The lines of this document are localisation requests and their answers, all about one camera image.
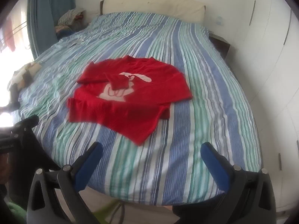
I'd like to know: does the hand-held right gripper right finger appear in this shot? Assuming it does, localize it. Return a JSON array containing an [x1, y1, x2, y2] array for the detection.
[[173, 142, 277, 224]]

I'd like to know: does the lime green object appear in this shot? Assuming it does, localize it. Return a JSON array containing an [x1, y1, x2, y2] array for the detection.
[[92, 199, 120, 224]]

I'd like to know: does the red sweater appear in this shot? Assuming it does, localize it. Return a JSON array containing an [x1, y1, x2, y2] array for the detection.
[[67, 55, 193, 146]]

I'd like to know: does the cream headboard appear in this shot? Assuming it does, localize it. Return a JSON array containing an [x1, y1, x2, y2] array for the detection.
[[100, 0, 207, 24]]

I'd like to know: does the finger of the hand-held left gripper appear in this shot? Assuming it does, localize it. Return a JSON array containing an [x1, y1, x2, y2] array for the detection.
[[14, 115, 39, 133]]

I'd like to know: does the striped bed sheet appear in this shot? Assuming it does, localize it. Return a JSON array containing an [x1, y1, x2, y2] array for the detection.
[[10, 12, 262, 207]]

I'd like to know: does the dark wooden nightstand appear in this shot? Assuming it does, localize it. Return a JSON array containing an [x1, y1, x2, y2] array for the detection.
[[208, 33, 230, 59]]

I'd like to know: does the patterned pillow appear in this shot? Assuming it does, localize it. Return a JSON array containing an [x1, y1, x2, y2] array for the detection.
[[7, 62, 42, 91]]

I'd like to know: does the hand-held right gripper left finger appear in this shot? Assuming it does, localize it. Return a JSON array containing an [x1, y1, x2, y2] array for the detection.
[[27, 142, 104, 224]]

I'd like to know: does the white wardrobe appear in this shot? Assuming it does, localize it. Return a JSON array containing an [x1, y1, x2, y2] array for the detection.
[[234, 0, 299, 215]]

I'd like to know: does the blue curtain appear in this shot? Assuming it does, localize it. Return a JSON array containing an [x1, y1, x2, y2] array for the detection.
[[27, 0, 76, 61]]

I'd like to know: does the pile of clothes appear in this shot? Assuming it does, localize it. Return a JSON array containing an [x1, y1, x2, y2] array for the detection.
[[55, 8, 89, 39]]

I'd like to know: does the green cloth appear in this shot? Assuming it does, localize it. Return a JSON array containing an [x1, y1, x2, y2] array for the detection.
[[3, 202, 27, 224]]

